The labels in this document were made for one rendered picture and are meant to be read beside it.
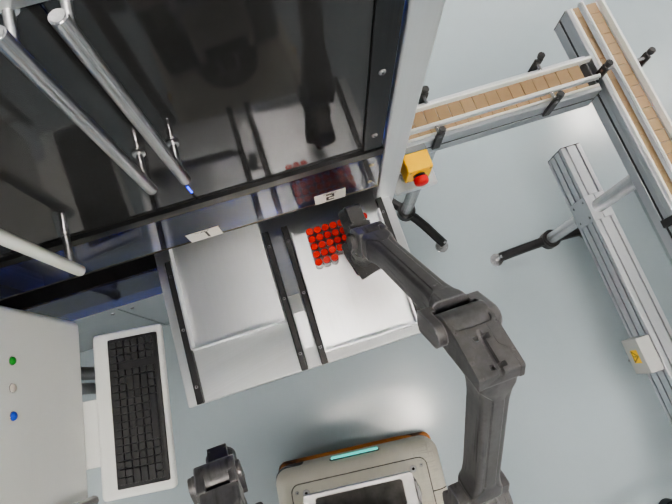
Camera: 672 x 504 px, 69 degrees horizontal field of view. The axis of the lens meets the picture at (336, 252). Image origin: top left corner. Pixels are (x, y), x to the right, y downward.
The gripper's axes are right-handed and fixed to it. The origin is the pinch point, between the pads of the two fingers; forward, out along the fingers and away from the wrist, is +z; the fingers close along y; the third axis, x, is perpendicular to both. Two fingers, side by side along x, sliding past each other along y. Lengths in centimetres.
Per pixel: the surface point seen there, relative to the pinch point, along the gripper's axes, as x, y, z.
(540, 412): -43, -79, 95
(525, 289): -70, -33, 96
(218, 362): 46.4, -1.2, 5.7
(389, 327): 2.3, -17.8, 6.4
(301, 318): 21.4, -3.0, 6.0
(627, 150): -86, -12, 8
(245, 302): 32.3, 9.1, 5.8
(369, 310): 4.4, -11.0, 6.3
